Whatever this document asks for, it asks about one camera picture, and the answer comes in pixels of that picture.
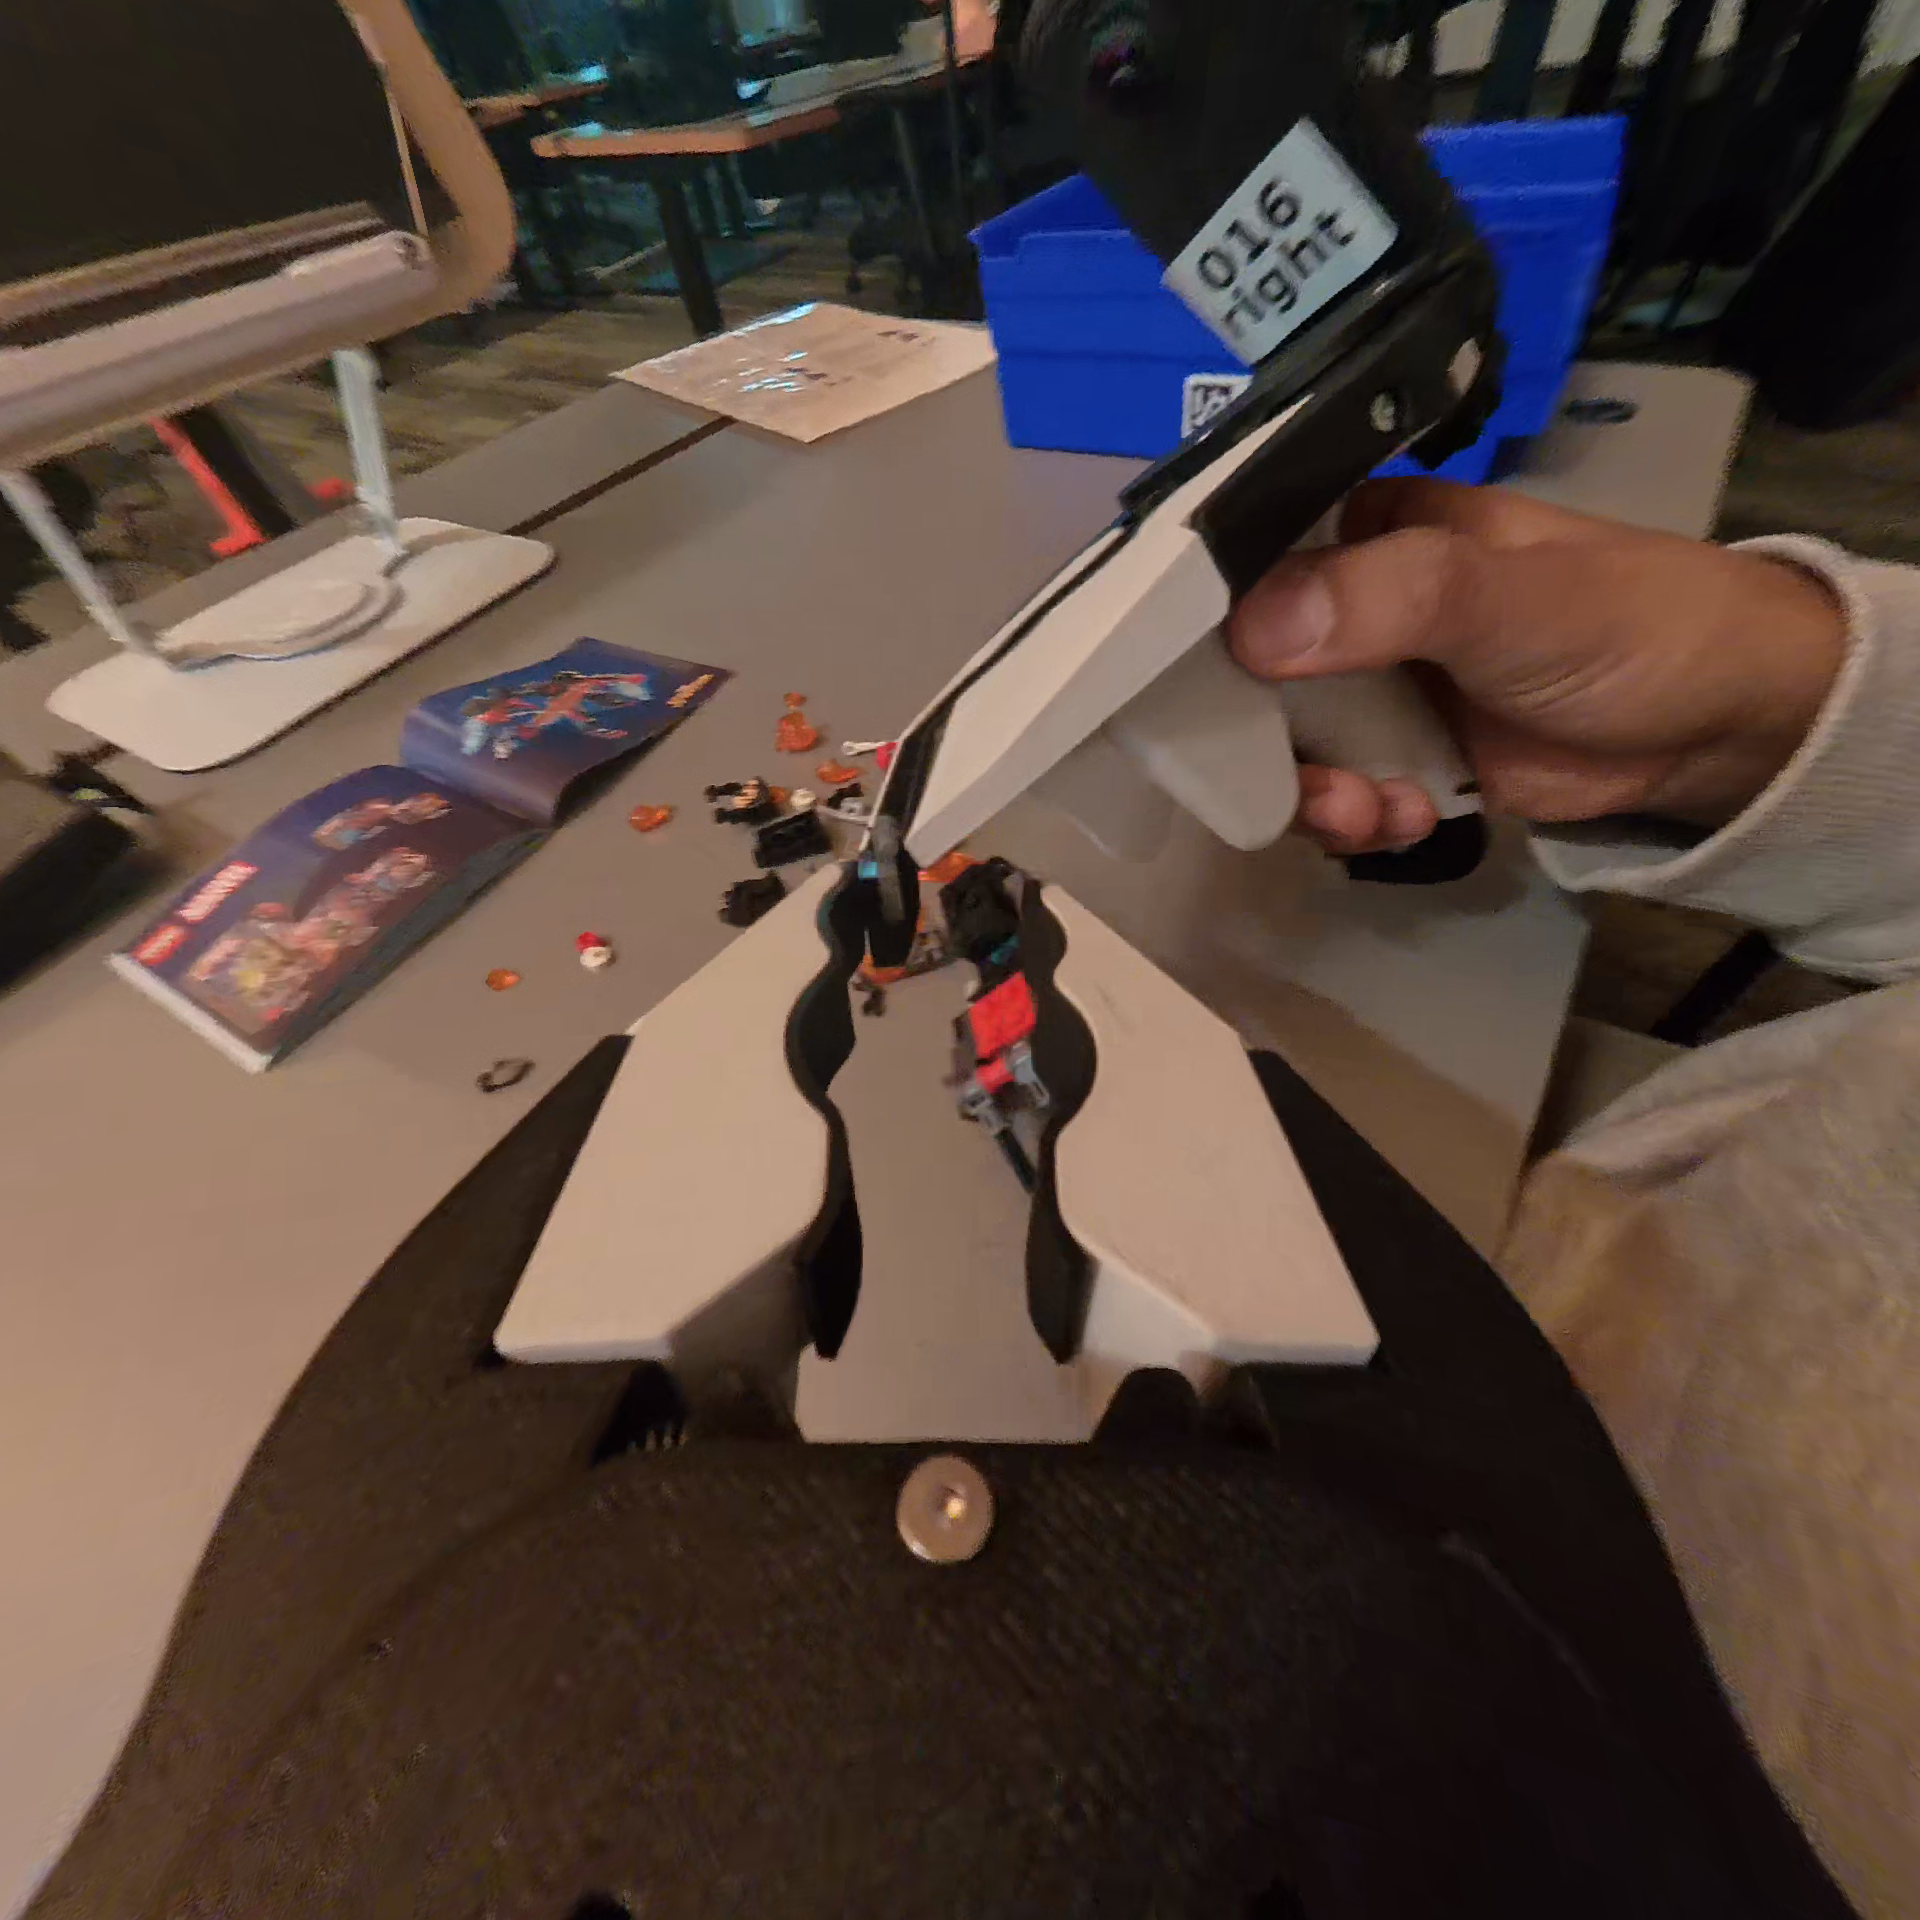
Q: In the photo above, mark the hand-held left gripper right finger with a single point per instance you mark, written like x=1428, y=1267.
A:
x=1214, y=1202

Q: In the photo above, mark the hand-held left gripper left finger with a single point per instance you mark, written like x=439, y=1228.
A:
x=673, y=1187

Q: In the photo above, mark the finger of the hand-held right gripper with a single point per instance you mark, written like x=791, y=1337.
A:
x=1047, y=674
x=1214, y=474

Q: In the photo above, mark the black red lego build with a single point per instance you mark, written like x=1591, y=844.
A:
x=1001, y=1020

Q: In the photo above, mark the person's right forearm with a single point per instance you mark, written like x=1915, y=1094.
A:
x=1873, y=780

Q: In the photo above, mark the dark lego piece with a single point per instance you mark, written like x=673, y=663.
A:
x=507, y=1074

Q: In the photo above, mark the long black lego brick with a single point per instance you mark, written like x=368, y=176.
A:
x=791, y=843

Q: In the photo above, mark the lego instruction booklet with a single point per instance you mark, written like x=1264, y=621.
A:
x=376, y=869

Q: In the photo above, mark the person's right hand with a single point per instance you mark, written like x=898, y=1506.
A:
x=1574, y=660

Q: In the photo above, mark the blue plastic bin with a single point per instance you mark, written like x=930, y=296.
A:
x=1082, y=328

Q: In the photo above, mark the black printed minifigure torso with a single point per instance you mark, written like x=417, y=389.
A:
x=748, y=800

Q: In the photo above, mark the white paper sheet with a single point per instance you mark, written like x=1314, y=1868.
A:
x=807, y=368

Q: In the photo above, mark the wooden desk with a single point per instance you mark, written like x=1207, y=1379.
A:
x=673, y=145

